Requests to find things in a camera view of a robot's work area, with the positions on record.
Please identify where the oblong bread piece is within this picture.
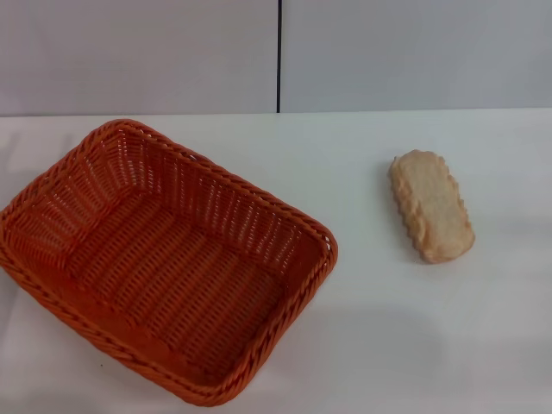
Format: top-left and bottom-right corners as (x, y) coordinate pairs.
(389, 148), (476, 265)

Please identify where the orange woven plastic basket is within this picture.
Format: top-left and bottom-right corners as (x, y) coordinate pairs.
(0, 118), (339, 409)

